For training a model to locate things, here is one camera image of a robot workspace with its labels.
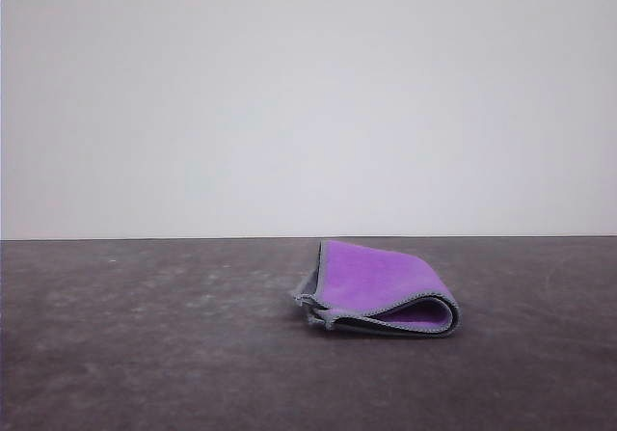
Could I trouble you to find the purple towel with grey hem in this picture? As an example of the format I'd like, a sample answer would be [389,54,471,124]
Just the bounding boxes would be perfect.
[290,239,460,340]

